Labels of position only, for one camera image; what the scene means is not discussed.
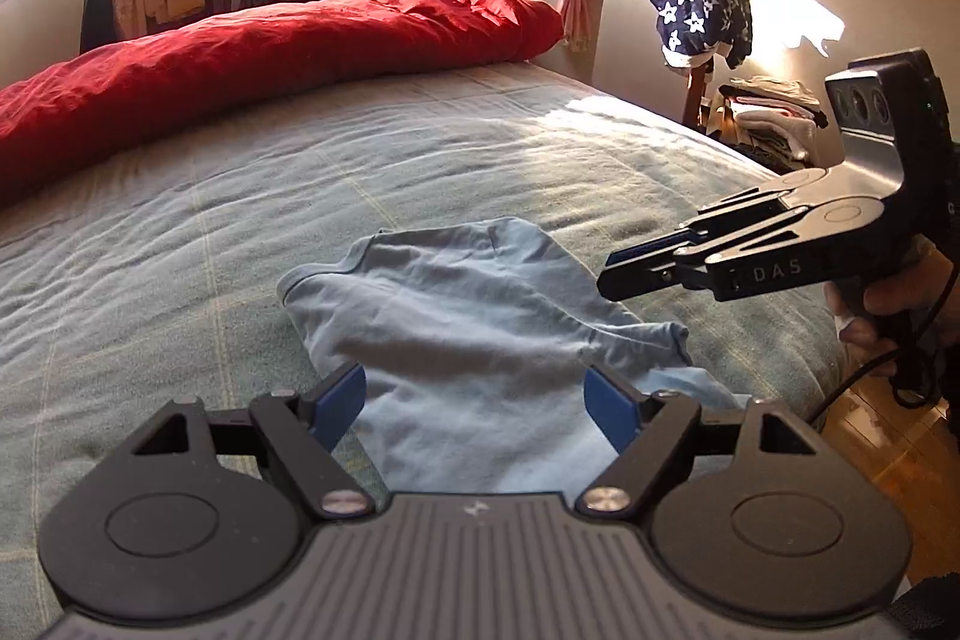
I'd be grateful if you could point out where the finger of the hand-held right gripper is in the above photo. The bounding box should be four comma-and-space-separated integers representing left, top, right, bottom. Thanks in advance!
611, 186, 796, 262
598, 212, 807, 302

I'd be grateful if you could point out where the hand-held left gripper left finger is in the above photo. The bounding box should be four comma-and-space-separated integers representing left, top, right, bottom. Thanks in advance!
94, 362, 380, 521

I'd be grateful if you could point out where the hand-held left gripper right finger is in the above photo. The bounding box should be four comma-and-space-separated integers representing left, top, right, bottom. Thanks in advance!
574, 365, 852, 521

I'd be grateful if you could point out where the light blue printed t-shirt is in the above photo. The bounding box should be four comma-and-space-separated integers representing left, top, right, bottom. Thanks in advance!
276, 218, 751, 497

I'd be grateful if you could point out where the white clothes pile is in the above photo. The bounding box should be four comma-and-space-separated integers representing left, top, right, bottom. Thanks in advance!
709, 76, 830, 172

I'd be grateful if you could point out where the person's right hand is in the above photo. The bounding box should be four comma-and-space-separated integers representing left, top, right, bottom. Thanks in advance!
825, 242, 957, 356

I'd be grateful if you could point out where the red duvet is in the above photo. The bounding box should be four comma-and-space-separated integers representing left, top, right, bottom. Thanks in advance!
0, 0, 565, 206

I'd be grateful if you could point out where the black draped cloth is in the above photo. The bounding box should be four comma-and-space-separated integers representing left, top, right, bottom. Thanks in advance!
80, 0, 115, 54

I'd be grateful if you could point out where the black cable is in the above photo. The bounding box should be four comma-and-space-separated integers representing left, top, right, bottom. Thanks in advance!
806, 269, 960, 431

